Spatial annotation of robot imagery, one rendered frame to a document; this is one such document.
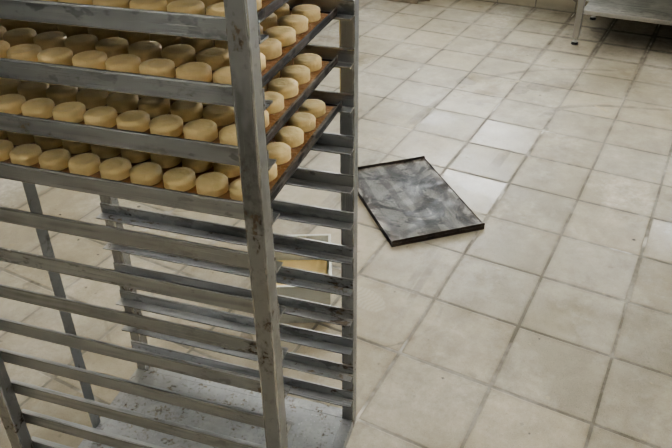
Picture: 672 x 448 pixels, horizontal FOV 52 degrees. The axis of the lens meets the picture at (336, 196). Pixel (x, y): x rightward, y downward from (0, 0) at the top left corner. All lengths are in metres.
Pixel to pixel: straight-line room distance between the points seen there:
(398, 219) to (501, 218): 0.43
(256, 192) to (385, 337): 1.45
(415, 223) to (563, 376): 0.90
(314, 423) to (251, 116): 1.15
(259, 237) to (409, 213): 1.95
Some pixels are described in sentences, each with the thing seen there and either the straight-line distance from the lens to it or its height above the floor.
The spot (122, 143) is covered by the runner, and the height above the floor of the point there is 1.14.
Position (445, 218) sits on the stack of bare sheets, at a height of 0.02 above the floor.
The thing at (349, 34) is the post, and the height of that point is 1.18.
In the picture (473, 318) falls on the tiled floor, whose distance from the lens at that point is 2.44.
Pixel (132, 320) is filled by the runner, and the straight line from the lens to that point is 1.28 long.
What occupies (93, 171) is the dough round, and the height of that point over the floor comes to 1.05.
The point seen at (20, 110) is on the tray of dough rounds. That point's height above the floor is 1.14.
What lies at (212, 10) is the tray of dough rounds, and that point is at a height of 1.33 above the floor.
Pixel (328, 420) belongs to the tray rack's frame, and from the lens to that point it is 1.90.
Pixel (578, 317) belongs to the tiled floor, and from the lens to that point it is 2.53.
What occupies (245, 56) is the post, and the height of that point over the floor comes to 1.30.
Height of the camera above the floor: 1.60
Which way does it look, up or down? 32 degrees down
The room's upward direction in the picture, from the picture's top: 1 degrees counter-clockwise
